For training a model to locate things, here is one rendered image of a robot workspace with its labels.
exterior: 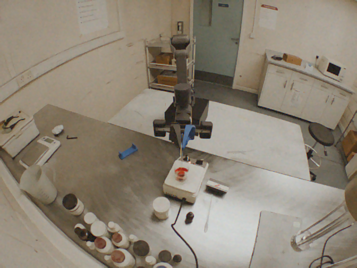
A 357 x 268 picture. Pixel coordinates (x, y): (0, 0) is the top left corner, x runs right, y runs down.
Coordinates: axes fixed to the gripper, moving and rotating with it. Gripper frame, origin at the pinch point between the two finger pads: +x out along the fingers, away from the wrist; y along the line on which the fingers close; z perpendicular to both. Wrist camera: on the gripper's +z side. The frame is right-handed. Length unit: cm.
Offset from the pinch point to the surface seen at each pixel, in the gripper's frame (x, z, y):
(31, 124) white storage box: -24, 16, 99
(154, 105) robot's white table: -59, 26, 21
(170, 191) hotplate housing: 5.6, 21.3, 3.5
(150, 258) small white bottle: 31.2, 18.3, 7.4
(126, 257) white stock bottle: 31.9, 17.7, 14.2
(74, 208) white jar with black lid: 18.6, 21.1, 39.4
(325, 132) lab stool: -71, 51, -148
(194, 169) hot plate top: -2.1, 17.4, -5.0
